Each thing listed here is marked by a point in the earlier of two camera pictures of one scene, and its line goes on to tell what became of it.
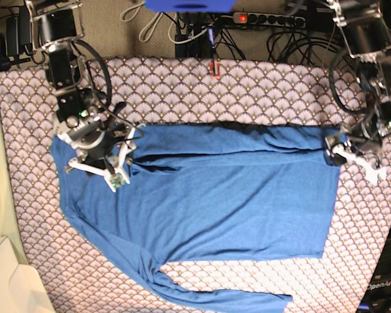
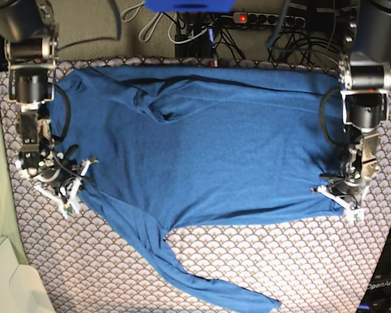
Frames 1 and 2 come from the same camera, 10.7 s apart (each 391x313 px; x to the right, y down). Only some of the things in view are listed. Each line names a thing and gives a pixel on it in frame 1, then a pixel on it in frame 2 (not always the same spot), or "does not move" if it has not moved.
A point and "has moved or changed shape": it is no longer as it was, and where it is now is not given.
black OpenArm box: x=386 y=293 does not move
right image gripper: x=363 y=143 -> x=348 y=190
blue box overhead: x=189 y=6 does not move
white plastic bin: x=14 y=285 does not move
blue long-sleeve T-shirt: x=204 y=192 has moved or changed shape
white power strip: x=283 y=21 does not move
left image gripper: x=105 y=149 -> x=60 y=177
